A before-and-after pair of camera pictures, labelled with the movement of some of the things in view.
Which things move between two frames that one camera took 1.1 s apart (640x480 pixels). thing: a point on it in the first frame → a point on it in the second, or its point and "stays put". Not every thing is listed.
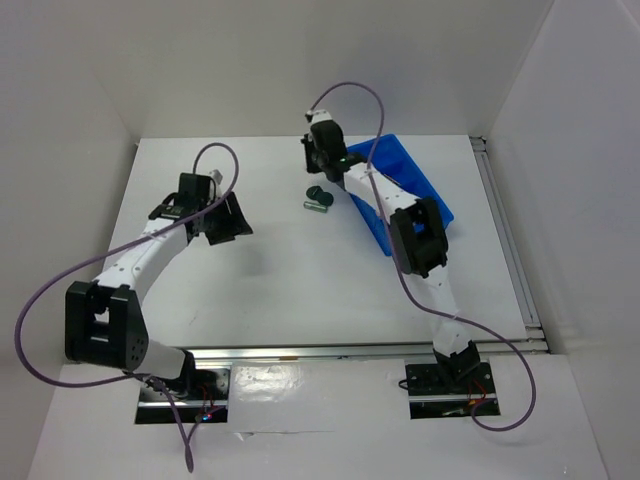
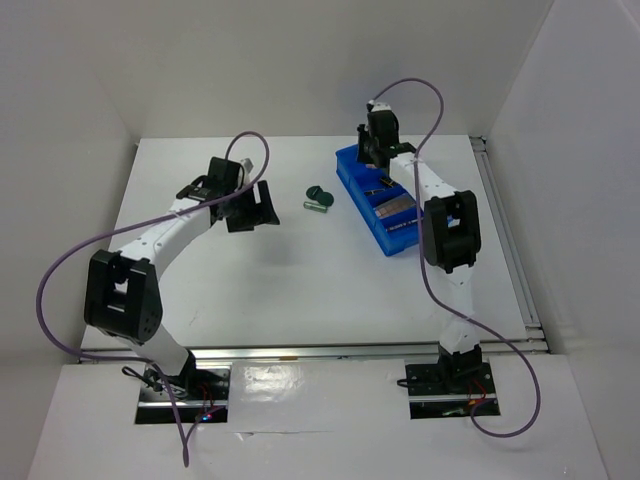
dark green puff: [313, 192] stays put
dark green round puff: [325, 198] stays put
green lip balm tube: [314, 206] stays put
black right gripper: [312, 167] → [363, 133]
